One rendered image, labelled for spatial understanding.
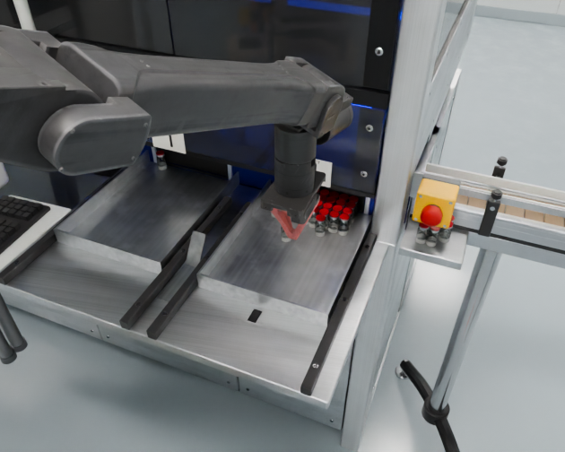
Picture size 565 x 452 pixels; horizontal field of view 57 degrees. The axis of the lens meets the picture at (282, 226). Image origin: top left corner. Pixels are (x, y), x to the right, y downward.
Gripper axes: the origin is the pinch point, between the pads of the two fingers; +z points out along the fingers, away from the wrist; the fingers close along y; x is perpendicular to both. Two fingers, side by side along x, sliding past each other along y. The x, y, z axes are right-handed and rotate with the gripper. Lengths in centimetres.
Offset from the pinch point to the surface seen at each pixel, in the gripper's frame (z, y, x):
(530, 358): 108, 85, -63
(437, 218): 7.7, 22.9, -19.9
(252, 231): 20.0, 18.7, 16.5
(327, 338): 17.8, -3.5, -8.1
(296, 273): 19.8, 10.7, 3.1
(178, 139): 6.1, 26.1, 37.4
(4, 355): 86, 1, 98
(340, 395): 80, 26, -6
